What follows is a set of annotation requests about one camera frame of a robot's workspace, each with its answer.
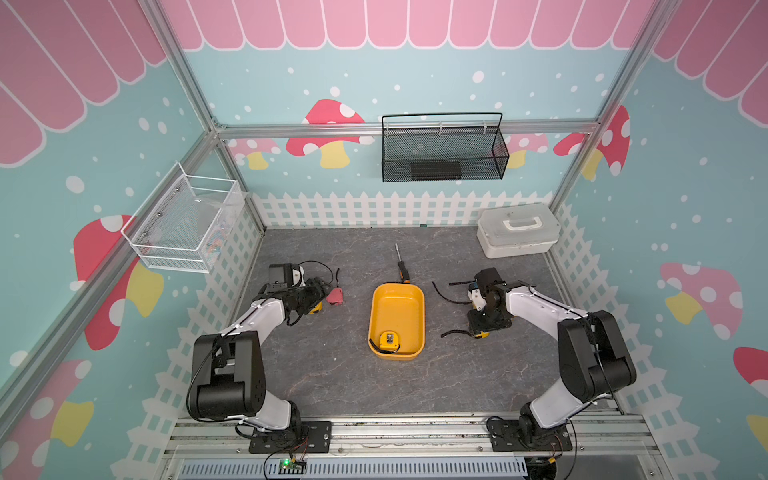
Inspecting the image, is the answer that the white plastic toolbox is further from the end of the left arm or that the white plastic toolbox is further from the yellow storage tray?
the end of the left arm

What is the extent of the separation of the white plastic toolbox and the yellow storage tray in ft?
1.04

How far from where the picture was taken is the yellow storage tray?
2.89 ft

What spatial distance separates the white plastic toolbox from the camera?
1.07m
